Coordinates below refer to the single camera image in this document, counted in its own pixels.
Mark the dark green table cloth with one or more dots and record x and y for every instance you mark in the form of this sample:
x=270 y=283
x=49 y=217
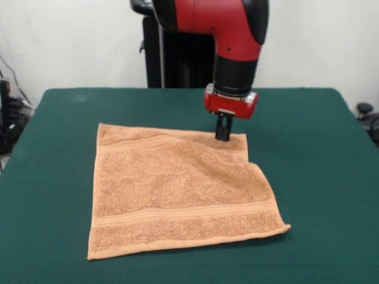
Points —
x=311 y=148

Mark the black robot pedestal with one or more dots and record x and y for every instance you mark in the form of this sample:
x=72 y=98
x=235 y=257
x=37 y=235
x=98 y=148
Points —
x=180 y=59

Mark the black electronics box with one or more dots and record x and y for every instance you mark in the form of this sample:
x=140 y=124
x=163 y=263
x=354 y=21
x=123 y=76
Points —
x=4 y=118

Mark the tan terry cloth towel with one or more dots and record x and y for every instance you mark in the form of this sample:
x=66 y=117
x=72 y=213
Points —
x=177 y=192

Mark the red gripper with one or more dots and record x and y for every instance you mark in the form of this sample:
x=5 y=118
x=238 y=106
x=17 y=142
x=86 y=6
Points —
x=231 y=106

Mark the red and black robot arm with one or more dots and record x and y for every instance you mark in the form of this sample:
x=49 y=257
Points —
x=231 y=38

